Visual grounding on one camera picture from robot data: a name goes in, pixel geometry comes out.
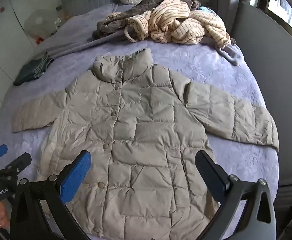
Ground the grey garment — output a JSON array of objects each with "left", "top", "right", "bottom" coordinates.
[{"left": 215, "top": 39, "right": 244, "bottom": 66}]

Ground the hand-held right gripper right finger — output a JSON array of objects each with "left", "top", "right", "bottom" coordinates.
[{"left": 195, "top": 150, "right": 278, "bottom": 240}]

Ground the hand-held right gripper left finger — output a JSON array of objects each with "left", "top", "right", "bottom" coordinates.
[{"left": 9, "top": 150, "right": 92, "bottom": 240}]

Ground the dark teal folded garment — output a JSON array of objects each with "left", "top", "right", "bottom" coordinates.
[{"left": 13, "top": 52, "right": 55, "bottom": 87}]

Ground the cream striped fleece robe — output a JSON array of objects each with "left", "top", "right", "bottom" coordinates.
[{"left": 107, "top": 0, "right": 231, "bottom": 48}]

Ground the white electric fan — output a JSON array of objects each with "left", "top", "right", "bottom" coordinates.
[{"left": 24, "top": 9, "right": 57, "bottom": 40}]

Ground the plain lilac bed sheet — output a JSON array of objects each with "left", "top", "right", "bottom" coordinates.
[{"left": 46, "top": 4, "right": 136, "bottom": 58}]

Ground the beige puffer jacket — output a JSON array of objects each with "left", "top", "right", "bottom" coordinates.
[{"left": 11, "top": 48, "right": 280, "bottom": 235}]

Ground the brown fuzzy garment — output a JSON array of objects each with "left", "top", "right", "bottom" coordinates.
[{"left": 93, "top": 0, "right": 202, "bottom": 40}]

